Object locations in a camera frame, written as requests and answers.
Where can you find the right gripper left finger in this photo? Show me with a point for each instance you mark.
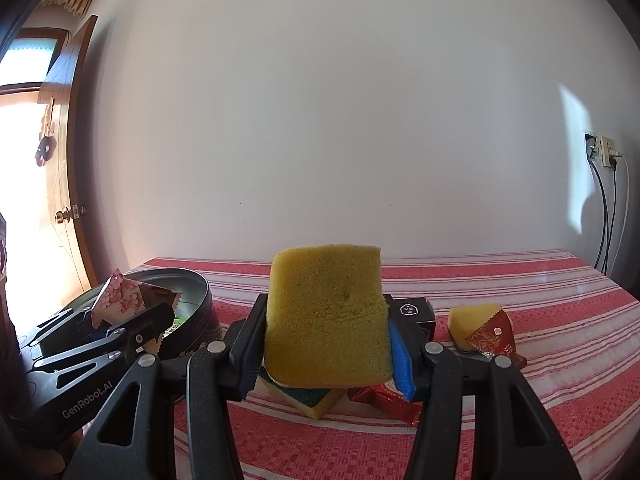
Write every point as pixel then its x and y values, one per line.
pixel 133 435

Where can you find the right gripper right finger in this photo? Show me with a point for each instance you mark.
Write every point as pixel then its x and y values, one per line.
pixel 514 436

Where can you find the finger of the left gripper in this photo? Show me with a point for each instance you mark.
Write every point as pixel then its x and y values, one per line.
pixel 67 329
pixel 126 338

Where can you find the dark red snack bag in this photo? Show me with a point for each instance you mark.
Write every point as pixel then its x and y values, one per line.
pixel 496 338

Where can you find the large yellow green sponge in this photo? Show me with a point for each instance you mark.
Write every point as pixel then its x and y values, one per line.
pixel 327 318

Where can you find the round black cookie tin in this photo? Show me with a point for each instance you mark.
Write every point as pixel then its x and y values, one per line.
pixel 195 322

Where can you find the red striped tablecloth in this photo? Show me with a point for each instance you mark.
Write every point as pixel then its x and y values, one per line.
pixel 577 329

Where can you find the red candy packet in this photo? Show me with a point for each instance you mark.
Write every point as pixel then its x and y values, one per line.
pixel 389 400

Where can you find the small yellow sponge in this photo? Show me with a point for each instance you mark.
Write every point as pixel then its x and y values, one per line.
pixel 465 320

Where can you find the black decorated box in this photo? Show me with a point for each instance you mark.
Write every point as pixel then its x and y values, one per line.
pixel 417 311

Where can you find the lower stacked yellow sponge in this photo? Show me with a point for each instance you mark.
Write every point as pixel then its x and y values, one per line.
pixel 312 402

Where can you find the wooden door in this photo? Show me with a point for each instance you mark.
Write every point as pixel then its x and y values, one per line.
pixel 59 93

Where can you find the white wall socket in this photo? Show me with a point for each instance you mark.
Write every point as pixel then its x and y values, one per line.
pixel 607 152

